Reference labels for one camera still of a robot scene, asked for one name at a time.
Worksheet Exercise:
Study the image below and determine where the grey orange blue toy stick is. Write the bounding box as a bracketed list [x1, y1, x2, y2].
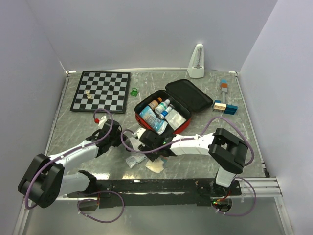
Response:
[220, 79, 227, 104]

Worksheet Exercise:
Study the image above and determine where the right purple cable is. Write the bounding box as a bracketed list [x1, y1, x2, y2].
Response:
[120, 116, 257, 218]

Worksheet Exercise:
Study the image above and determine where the white metronome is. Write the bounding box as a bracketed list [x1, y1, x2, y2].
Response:
[187, 44, 204, 78]

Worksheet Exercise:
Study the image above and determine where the red black medicine case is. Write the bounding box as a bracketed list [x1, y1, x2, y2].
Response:
[134, 79, 213, 136]

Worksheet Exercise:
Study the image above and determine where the black white chessboard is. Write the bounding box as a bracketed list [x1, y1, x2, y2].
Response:
[70, 70, 131, 114]

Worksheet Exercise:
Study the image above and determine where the black base bar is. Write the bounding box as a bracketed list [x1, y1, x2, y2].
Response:
[67, 178, 242, 209]

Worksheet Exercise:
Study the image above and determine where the clear bag with pads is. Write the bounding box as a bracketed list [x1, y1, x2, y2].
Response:
[126, 137, 141, 151]

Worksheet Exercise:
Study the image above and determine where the clear green-label bottle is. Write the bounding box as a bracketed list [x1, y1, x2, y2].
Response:
[154, 99, 170, 115]

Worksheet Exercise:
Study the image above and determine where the beige bandage patch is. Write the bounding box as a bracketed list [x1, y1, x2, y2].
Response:
[145, 159, 164, 173]

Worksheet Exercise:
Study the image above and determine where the small green toy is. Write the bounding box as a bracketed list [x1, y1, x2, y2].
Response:
[130, 88, 138, 97]

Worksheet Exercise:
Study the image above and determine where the amber medicine bottle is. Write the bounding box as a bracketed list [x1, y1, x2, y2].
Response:
[148, 97, 162, 110]

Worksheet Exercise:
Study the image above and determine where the blue white small bottle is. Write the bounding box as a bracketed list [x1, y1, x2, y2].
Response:
[159, 106, 173, 120]

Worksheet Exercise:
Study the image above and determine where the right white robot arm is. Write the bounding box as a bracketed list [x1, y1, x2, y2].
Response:
[135, 128, 248, 195]

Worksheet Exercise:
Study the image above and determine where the white gauze packet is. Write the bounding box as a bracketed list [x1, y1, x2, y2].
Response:
[164, 109, 186, 130]

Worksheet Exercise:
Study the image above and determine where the blue white bandage packet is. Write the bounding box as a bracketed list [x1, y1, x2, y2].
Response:
[139, 106, 168, 135]

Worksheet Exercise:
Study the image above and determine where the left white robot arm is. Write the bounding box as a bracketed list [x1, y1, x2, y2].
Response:
[18, 120, 126, 208]

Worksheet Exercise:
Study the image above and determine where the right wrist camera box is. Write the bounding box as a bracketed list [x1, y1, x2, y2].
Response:
[134, 128, 146, 140]

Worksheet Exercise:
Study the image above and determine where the aluminium frame rail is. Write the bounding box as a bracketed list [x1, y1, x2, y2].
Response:
[239, 178, 282, 197]

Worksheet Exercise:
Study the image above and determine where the blue toy block stack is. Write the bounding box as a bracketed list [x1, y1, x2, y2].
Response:
[213, 100, 238, 115]

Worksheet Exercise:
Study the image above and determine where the white blue wipe sachet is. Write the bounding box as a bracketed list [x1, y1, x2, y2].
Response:
[125, 154, 147, 169]

